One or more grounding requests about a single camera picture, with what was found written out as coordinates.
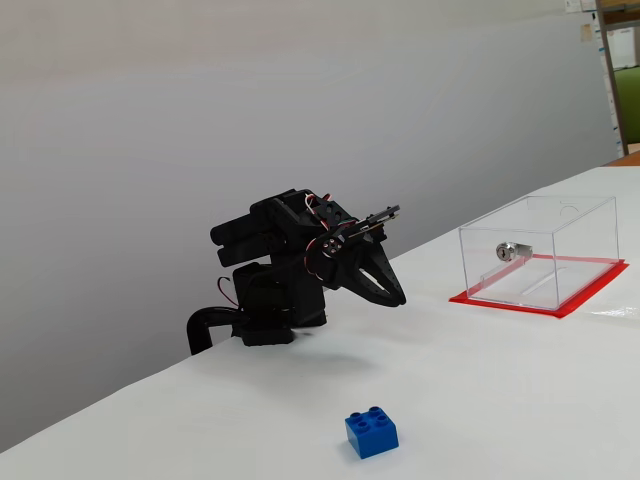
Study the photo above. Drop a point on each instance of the white paper sign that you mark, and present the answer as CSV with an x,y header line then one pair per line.
x,y
622,47

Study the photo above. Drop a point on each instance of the silver cam lock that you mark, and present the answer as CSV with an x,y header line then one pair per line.
x,y
507,251

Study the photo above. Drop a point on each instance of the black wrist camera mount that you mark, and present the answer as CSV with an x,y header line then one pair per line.
x,y
382,214

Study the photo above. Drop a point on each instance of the grey metal shelf post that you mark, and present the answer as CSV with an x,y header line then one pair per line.
x,y
607,75

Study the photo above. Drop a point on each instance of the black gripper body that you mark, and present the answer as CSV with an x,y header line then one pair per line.
x,y
356,264

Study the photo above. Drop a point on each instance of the transparent plastic box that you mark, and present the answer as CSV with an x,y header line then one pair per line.
x,y
575,235

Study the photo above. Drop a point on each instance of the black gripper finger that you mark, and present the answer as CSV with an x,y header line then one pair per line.
x,y
387,272
367,292

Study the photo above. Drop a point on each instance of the green seat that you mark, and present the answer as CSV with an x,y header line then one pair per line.
x,y
629,105

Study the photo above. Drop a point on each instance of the black table clamp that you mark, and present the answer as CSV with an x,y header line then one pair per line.
x,y
197,325

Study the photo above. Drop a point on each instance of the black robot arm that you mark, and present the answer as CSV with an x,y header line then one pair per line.
x,y
280,280

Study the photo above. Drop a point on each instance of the blue lego brick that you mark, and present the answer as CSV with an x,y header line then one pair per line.
x,y
372,437

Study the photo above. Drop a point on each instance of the wooden tabletop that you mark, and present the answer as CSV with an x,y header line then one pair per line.
x,y
625,161

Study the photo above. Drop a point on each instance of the red tape rectangle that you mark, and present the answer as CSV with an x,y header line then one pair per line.
x,y
565,312

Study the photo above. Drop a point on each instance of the small beige paper note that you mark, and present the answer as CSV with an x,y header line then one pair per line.
x,y
585,31

